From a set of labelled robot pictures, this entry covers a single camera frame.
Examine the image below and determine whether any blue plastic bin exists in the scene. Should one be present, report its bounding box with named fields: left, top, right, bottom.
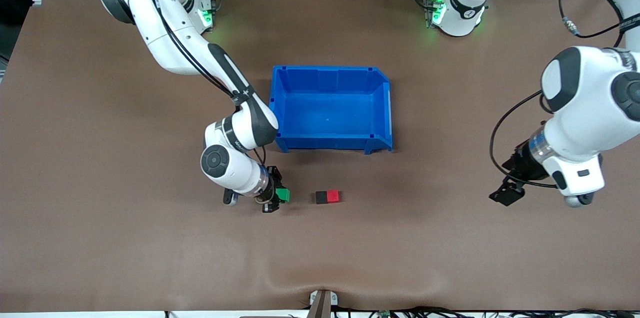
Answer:
left=269, top=65, right=394, bottom=155

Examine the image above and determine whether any brown bar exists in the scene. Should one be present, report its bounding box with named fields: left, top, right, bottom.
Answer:
left=306, top=292, right=332, bottom=318

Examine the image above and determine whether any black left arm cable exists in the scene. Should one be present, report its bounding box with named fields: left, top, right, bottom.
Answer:
left=489, top=0, right=628, bottom=189

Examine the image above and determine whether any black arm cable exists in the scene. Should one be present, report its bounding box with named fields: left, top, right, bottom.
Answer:
left=489, top=0, right=628, bottom=189
left=142, top=0, right=268, bottom=168

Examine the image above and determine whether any grey metal clamp bracket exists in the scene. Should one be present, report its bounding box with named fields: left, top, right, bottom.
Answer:
left=308, top=289, right=339, bottom=308

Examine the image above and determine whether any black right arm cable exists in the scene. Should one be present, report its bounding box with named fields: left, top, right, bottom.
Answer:
left=142, top=0, right=268, bottom=168

